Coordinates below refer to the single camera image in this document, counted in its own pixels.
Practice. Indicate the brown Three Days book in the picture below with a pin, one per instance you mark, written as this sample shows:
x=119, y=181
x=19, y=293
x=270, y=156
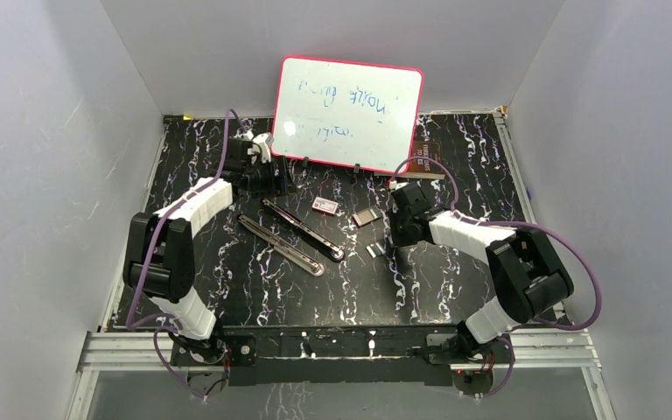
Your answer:
x=422, y=167

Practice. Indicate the pink framed whiteboard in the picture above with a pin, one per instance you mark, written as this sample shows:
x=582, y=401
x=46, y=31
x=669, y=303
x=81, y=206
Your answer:
x=346, y=113

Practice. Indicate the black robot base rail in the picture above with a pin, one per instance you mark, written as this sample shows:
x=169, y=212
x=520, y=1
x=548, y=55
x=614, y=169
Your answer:
x=348, y=353

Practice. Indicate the cardboard staple box tray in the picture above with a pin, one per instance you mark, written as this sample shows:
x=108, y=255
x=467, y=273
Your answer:
x=367, y=216

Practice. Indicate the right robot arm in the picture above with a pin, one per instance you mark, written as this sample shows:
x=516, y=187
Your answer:
x=527, y=273

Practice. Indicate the silver staple strip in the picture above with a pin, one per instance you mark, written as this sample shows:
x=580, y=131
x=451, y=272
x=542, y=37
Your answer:
x=376, y=249

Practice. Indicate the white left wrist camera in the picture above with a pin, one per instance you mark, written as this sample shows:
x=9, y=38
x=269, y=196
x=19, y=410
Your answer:
x=262, y=151

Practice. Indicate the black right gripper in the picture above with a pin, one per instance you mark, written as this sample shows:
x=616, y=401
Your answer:
x=399, y=241

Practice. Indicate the red white staple box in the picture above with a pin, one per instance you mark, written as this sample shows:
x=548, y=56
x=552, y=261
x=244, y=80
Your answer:
x=325, y=206

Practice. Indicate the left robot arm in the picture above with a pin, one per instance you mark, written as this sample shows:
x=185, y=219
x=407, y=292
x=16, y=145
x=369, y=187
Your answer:
x=159, y=259

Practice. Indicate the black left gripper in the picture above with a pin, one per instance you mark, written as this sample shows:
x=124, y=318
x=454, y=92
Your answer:
x=277, y=186

